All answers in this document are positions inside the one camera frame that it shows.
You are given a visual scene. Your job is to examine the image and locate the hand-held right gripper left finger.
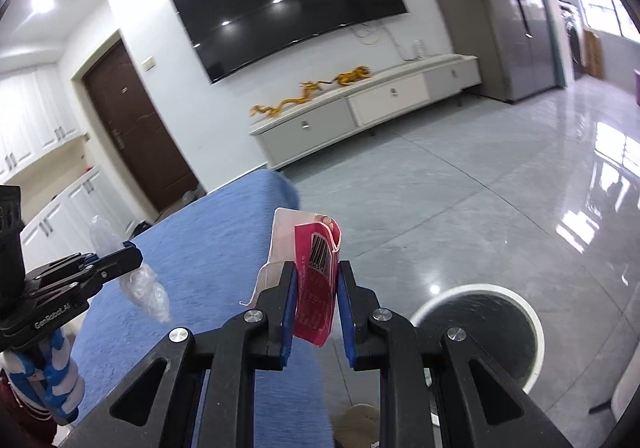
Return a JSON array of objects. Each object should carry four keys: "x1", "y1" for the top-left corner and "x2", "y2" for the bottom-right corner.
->
[{"x1": 60, "y1": 260, "x2": 301, "y2": 448}]

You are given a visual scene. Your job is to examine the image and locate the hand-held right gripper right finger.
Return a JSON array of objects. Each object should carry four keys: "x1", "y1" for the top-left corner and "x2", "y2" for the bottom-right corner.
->
[{"x1": 336, "y1": 260, "x2": 556, "y2": 448}]

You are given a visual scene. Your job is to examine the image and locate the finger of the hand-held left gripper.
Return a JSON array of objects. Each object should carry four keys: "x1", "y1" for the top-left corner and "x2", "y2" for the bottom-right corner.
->
[
  {"x1": 24, "y1": 244, "x2": 145, "y2": 302},
  {"x1": 31, "y1": 240, "x2": 137, "y2": 278}
]

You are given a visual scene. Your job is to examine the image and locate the pink white paper packet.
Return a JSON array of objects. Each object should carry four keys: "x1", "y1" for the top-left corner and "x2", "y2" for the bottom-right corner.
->
[{"x1": 240, "y1": 207, "x2": 344, "y2": 347}]

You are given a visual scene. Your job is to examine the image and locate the clear plastic bag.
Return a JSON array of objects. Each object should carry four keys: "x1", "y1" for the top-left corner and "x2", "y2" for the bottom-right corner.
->
[{"x1": 90, "y1": 215, "x2": 171, "y2": 324}]

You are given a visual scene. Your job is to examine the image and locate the white round waste bin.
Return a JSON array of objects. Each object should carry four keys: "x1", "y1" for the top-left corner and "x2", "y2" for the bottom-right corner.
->
[{"x1": 410, "y1": 283, "x2": 545, "y2": 392}]

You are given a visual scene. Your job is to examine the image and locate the person's left hand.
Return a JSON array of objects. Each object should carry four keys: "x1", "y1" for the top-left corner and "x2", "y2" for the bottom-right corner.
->
[{"x1": 0, "y1": 328, "x2": 84, "y2": 427}]

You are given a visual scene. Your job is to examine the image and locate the white low cabinet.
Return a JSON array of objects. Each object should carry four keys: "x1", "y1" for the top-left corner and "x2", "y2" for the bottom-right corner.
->
[{"x1": 20, "y1": 165, "x2": 139, "y2": 270}]

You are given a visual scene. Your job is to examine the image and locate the blue fluffy rug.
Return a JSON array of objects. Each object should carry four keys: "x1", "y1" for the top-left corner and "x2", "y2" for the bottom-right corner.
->
[{"x1": 67, "y1": 169, "x2": 334, "y2": 448}]

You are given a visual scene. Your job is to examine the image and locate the beige slipper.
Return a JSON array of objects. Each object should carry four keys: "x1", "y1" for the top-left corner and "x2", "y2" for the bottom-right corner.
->
[{"x1": 332, "y1": 403, "x2": 386, "y2": 448}]

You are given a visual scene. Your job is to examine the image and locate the brown wooden door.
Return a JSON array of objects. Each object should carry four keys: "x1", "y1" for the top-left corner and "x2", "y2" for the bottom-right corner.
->
[{"x1": 82, "y1": 39, "x2": 201, "y2": 214}]

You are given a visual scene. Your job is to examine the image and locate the white television cabinet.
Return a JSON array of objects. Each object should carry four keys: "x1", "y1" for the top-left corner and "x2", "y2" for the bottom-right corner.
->
[{"x1": 249, "y1": 54, "x2": 482, "y2": 171}]

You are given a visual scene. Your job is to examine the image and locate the white rounded object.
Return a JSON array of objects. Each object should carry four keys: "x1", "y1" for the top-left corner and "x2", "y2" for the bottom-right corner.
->
[{"x1": 612, "y1": 362, "x2": 640, "y2": 430}]

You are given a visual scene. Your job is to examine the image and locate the grey double-door fridge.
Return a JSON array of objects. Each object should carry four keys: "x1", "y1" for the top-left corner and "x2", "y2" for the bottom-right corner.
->
[{"x1": 400, "y1": 0, "x2": 564, "y2": 104}]

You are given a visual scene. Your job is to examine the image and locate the washing machine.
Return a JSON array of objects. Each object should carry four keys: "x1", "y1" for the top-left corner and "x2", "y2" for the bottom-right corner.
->
[{"x1": 557, "y1": 0, "x2": 586, "y2": 82}]

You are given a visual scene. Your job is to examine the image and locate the cardboard box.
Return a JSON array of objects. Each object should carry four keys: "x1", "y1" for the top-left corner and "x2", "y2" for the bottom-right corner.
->
[{"x1": 582, "y1": 28, "x2": 606, "y2": 79}]

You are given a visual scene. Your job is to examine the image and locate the white wall cabinet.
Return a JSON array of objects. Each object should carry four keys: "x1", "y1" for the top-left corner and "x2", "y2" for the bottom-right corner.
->
[{"x1": 0, "y1": 65, "x2": 81, "y2": 184}]

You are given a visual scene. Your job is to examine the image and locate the white television cables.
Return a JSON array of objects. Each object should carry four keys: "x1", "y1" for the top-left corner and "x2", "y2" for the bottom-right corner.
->
[{"x1": 350, "y1": 20, "x2": 416, "y2": 62}]

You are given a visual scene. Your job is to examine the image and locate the black wall television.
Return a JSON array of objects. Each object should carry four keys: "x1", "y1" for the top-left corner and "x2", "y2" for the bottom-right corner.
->
[{"x1": 167, "y1": 0, "x2": 409, "y2": 85}]

